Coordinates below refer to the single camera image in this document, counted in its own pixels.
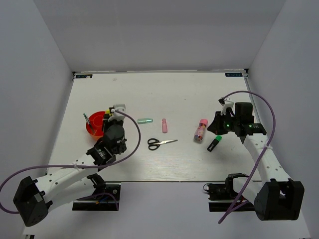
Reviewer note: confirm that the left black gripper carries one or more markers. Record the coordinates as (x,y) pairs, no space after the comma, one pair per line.
(106,123)

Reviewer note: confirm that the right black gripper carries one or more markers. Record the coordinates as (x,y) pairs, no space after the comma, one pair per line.
(216,126)

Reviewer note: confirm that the green pen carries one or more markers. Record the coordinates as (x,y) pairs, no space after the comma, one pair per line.
(88,123)

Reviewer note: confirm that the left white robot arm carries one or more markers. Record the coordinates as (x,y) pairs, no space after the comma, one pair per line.
(35,197)

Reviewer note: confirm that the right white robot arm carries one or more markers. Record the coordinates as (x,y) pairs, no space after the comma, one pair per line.
(277,197)

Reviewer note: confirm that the orange round container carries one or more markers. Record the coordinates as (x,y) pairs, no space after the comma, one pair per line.
(95,127)

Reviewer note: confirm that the green highlighter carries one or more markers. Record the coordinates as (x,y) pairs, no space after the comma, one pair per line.
(214,143)

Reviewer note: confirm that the green transparent case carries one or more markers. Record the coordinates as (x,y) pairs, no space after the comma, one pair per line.
(144,120)

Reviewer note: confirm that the pink marker tube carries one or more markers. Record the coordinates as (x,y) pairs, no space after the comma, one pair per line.
(200,131)

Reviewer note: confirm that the right blue table label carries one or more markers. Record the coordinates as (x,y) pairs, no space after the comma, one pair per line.
(232,74)

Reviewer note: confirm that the blue table label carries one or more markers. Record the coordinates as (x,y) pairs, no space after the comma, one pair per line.
(232,74)
(83,76)

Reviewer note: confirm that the pink eraser case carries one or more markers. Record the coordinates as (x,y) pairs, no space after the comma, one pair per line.
(164,126)

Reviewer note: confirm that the left blue table label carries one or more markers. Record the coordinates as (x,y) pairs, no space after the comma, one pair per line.
(83,76)

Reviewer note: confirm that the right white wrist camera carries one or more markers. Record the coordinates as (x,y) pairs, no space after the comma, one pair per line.
(226,103)

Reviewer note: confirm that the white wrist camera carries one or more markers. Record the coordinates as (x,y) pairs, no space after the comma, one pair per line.
(226,103)
(117,111)

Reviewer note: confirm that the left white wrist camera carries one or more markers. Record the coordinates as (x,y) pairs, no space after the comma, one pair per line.
(117,111)

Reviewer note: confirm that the black handled scissors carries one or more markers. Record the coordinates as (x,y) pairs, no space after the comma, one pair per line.
(154,144)

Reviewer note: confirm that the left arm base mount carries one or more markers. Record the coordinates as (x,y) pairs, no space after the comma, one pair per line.
(107,200)

